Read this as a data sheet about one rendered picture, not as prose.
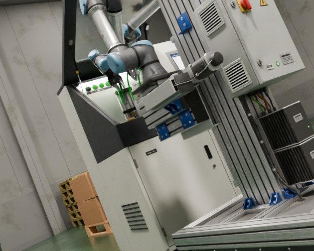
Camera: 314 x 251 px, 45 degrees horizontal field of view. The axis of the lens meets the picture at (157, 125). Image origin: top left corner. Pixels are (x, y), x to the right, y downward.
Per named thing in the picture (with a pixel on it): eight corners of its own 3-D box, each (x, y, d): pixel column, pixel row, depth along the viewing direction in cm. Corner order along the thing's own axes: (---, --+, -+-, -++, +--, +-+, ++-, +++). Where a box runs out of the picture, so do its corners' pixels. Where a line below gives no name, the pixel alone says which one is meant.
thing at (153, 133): (129, 146, 244) (120, 123, 245) (127, 147, 248) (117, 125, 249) (201, 118, 275) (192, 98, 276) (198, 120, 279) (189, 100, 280)
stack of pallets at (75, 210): (122, 203, 937) (106, 165, 946) (140, 198, 859) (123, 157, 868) (72, 227, 857) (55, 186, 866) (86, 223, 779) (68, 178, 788)
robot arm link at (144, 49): (162, 57, 205) (152, 35, 206) (140, 64, 200) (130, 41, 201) (155, 65, 216) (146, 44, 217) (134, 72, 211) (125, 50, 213)
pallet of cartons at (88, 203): (143, 208, 612) (123, 160, 620) (192, 198, 491) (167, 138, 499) (86, 237, 556) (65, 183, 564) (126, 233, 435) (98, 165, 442)
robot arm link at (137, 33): (137, 34, 259) (124, 41, 263) (143, 36, 270) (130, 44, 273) (132, 23, 260) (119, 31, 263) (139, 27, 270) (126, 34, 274)
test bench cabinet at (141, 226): (172, 264, 235) (123, 148, 242) (136, 260, 285) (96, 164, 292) (249, 217, 270) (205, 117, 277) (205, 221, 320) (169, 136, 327)
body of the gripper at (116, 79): (113, 87, 258) (102, 75, 250) (110, 82, 265) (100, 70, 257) (122, 81, 257) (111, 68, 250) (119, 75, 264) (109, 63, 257)
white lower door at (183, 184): (169, 247, 237) (128, 147, 242) (167, 247, 239) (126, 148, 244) (241, 205, 269) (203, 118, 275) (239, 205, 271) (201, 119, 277)
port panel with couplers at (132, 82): (144, 111, 314) (130, 78, 317) (142, 112, 317) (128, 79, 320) (157, 107, 321) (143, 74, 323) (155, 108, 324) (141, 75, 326)
